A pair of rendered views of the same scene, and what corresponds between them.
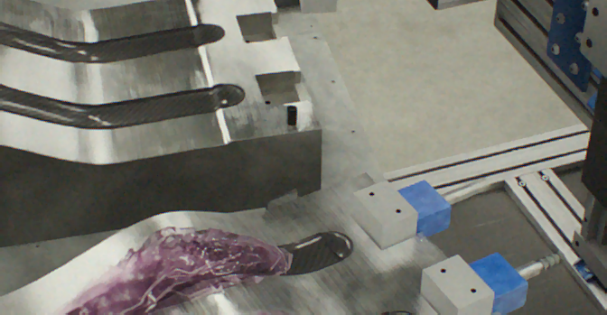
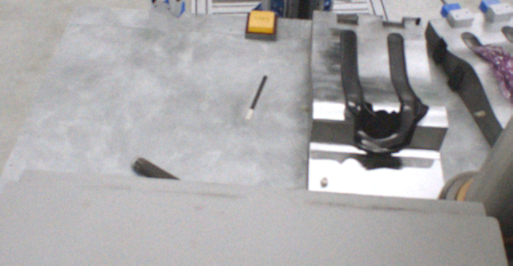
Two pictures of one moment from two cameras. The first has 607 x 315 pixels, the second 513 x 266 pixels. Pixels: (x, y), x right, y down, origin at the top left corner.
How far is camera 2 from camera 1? 1.45 m
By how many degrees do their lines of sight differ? 51
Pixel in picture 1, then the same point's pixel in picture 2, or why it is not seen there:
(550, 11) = not seen: outside the picture
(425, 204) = (456, 7)
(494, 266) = (489, 2)
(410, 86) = not seen: hidden behind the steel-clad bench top
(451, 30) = (47, 54)
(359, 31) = (22, 89)
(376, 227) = (469, 21)
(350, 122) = not seen: hidden behind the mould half
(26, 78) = (383, 89)
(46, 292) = (500, 108)
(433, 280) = (501, 13)
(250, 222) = (458, 52)
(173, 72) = (373, 50)
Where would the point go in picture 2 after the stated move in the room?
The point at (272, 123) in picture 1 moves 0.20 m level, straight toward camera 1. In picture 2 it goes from (416, 29) to (504, 46)
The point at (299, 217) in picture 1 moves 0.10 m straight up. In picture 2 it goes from (452, 41) to (465, 8)
